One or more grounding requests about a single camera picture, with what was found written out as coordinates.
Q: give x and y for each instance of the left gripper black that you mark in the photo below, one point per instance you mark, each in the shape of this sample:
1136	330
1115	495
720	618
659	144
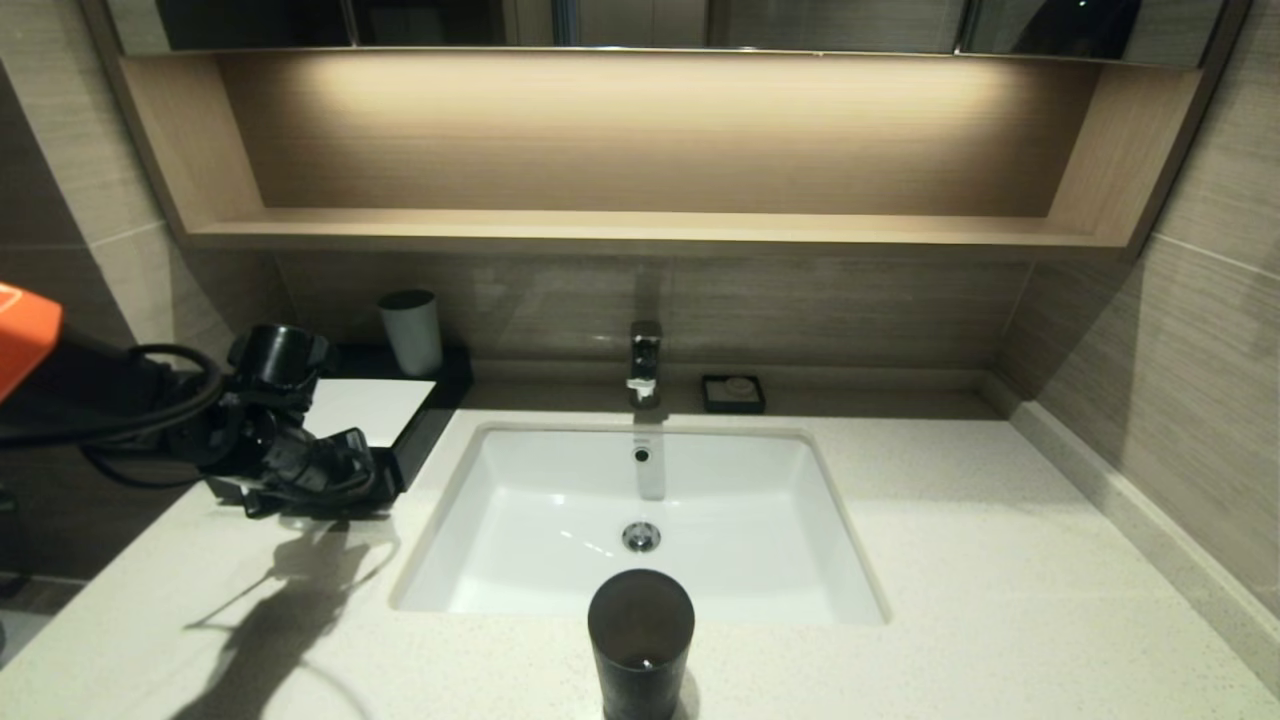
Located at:
320	465

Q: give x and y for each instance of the black box drawer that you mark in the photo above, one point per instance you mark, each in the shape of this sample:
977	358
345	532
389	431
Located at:
385	490

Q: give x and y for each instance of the black tumbler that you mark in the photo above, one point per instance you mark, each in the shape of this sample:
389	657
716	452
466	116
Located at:
640	632

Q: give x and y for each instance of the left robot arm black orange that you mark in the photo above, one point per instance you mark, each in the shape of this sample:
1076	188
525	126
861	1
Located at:
100	400

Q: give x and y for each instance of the black amenity box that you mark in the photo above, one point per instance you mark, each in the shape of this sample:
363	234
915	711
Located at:
440	390

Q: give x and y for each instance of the pale grey tumbler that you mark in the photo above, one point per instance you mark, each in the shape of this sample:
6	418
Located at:
412	333

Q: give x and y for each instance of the chrome sink drain plug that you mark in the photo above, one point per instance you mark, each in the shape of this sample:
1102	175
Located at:
641	537

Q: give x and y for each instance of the chrome basin faucet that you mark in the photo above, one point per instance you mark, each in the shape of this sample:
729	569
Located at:
645	358

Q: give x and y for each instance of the black soap dish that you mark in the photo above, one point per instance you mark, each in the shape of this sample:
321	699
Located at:
712	399

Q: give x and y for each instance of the white ceramic sink basin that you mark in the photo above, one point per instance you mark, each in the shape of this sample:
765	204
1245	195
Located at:
740	520

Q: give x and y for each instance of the round beige soap bar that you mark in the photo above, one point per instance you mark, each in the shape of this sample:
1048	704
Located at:
740	385

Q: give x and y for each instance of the light wooden wall shelf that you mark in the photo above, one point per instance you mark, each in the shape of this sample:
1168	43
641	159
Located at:
640	230

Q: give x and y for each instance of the mirrored wall cabinet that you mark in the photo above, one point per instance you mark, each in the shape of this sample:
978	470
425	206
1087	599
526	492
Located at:
840	22

